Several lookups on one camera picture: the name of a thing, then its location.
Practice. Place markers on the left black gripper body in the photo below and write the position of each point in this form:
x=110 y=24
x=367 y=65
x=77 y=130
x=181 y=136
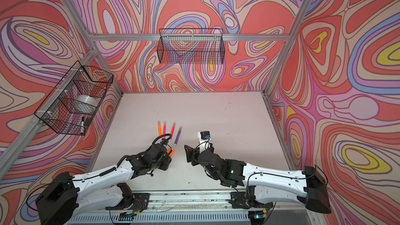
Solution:
x=164 y=157

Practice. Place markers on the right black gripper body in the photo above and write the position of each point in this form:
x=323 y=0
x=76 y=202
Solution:
x=194 y=154

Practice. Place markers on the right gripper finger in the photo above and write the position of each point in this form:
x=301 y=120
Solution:
x=190 y=151
x=190 y=159

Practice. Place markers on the purple pen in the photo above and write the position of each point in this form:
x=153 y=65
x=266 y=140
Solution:
x=178 y=135

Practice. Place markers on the pink highlighter pen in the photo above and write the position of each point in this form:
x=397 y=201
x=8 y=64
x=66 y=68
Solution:
x=164 y=128
x=173 y=129

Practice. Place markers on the orange highlighter pen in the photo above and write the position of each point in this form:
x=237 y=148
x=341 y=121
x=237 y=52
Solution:
x=159 y=128

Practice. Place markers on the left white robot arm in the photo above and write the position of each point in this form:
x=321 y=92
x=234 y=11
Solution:
x=67 y=196

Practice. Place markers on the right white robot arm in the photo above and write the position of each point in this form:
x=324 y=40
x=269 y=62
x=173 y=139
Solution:
x=264 y=185

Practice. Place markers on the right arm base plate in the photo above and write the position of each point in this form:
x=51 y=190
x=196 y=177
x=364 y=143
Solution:
x=238 y=201

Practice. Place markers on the aluminium front rail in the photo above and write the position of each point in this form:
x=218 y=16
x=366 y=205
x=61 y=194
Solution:
x=218 y=199

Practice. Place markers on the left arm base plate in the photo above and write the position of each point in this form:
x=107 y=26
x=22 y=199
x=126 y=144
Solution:
x=138 y=202

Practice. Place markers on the black wire basket left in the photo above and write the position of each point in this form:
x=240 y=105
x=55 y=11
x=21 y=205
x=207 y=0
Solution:
x=80 y=92

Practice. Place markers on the black wire basket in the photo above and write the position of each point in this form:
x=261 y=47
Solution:
x=191 y=46
x=80 y=92

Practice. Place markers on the black wire basket back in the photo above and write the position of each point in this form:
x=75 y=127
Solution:
x=191 y=46

